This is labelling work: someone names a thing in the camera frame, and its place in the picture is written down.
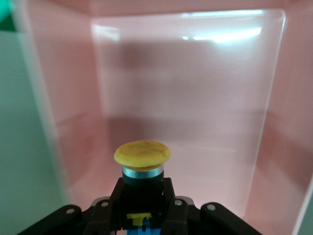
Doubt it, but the green foam cube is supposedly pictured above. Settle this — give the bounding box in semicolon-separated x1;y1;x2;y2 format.
0;0;17;32

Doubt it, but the pink plastic bin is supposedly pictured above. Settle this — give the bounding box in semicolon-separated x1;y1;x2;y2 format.
14;0;313;235

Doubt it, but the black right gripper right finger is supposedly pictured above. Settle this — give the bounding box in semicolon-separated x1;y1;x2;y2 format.
160;178;264;235

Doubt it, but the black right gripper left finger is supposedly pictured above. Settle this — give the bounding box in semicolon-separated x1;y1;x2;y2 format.
17;178;128;235

